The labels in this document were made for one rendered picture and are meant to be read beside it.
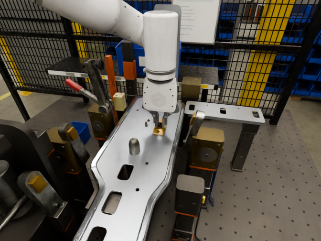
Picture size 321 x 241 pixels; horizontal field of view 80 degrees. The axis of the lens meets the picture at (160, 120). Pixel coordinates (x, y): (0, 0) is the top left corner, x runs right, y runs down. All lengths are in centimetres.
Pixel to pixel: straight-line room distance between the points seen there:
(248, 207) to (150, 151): 48
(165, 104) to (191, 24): 59
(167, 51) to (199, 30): 58
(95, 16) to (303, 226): 91
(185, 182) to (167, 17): 39
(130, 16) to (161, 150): 37
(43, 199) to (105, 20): 39
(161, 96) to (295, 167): 78
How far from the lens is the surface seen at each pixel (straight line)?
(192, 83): 82
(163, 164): 54
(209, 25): 106
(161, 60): 50
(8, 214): 53
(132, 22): 57
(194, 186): 51
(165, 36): 49
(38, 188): 47
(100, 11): 45
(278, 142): 122
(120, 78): 99
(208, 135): 57
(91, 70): 61
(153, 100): 57
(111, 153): 58
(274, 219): 89
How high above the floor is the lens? 140
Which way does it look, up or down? 36 degrees down
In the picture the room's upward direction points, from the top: straight up
